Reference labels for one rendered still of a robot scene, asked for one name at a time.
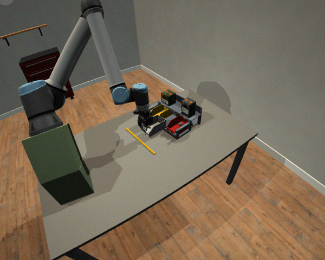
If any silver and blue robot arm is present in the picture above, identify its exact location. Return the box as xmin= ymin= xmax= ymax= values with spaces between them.
xmin=18 ymin=0 xmax=150 ymax=137

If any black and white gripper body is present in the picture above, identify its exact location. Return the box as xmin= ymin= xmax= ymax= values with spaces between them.
xmin=138 ymin=109 xmax=153 ymax=127

